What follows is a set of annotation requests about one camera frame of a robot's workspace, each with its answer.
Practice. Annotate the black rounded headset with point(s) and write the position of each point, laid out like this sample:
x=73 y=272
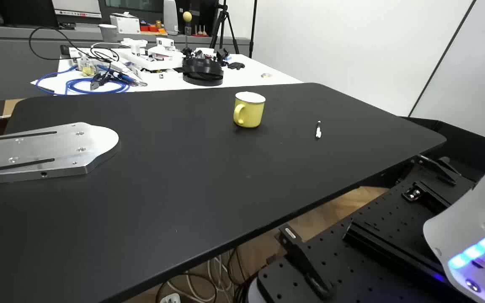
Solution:
x=203 y=70

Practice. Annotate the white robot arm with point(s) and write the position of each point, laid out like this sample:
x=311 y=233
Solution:
x=479 y=236

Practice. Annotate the black perforated breadboard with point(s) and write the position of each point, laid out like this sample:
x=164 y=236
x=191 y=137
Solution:
x=361 y=280

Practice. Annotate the small white pen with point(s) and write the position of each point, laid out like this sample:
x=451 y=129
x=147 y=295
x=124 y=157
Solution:
x=319 y=132

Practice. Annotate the black angled bracket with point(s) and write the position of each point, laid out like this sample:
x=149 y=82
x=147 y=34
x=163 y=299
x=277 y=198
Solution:
x=430 y=183

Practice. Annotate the yellow ball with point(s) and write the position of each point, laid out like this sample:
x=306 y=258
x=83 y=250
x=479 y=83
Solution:
x=188 y=18

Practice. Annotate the yellow mug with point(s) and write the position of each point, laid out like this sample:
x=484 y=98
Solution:
x=249 y=115

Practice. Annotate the black camera tripod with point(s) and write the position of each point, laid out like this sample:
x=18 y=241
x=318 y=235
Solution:
x=225 y=23

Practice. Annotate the white device pile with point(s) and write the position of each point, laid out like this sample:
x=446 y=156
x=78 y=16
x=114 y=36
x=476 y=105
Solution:
x=153 y=56

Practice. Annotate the black rail block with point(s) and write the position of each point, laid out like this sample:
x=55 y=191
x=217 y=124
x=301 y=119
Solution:
x=392 y=247

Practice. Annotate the small white box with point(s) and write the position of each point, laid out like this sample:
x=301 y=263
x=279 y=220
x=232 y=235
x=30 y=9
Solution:
x=126 y=24

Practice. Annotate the black clamp bracket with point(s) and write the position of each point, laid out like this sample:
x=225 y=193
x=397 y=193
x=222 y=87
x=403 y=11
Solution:
x=307 y=262

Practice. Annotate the silver metal mounting plate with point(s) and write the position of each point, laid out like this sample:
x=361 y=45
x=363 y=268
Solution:
x=41 y=151

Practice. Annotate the black hand tool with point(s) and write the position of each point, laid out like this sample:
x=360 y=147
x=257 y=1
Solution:
x=100 y=82

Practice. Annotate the dark computer monitor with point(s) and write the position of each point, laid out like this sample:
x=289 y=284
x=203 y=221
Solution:
x=26 y=11

